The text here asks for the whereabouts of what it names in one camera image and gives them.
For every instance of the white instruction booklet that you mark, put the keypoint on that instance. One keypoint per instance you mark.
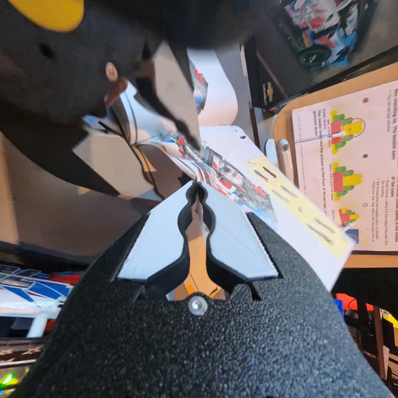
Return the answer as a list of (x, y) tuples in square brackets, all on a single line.
[(279, 192)]

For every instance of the toy car packaging box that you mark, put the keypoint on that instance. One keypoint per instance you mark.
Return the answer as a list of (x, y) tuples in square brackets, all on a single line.
[(311, 37)]

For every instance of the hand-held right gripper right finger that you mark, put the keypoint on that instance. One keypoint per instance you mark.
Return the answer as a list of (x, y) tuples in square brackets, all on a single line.
[(242, 245)]

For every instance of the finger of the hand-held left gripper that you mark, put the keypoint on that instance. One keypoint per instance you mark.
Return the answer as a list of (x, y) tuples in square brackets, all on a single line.
[(177, 87), (118, 168)]

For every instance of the wooden document board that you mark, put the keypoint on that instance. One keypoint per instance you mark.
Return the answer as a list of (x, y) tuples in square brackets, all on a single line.
[(283, 124)]

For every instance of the toy brick race car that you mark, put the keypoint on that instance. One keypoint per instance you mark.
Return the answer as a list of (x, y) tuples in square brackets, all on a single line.
[(25, 289)]

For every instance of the printed instruction sheet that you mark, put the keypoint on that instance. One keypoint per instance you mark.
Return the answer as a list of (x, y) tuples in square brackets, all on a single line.
[(357, 155)]

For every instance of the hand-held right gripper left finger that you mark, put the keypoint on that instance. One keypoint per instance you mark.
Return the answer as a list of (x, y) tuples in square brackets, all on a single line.
[(155, 242)]

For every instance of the grey desk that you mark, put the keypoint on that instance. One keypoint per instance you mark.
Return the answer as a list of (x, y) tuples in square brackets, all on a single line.
[(62, 217)]

